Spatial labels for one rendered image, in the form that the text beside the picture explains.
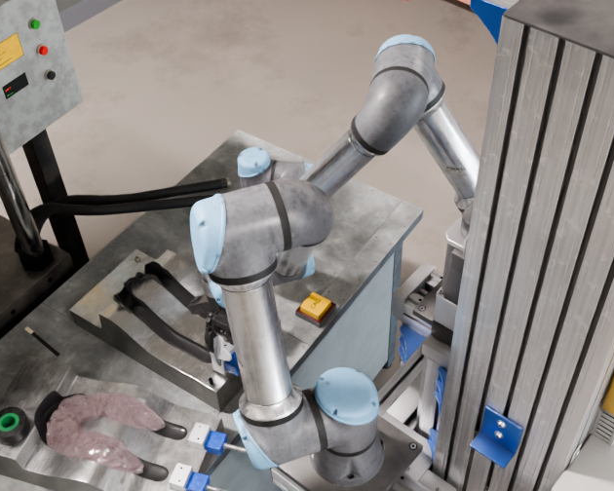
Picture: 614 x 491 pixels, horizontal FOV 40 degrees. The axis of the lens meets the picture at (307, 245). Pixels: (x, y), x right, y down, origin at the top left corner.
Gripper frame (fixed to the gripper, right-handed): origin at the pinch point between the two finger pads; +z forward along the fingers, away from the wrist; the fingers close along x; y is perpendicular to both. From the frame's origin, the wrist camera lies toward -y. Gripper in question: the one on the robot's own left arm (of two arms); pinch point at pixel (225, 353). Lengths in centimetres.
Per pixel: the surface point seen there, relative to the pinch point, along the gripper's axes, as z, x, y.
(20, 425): 2.0, -40.4, -26.2
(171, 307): 0.1, 6.1, -23.0
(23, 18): -61, 23, -77
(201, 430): 9.2, -15.7, 4.4
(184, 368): 5.4, -5.3, -9.2
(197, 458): 13.0, -20.4, 6.5
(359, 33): 40, 266, -131
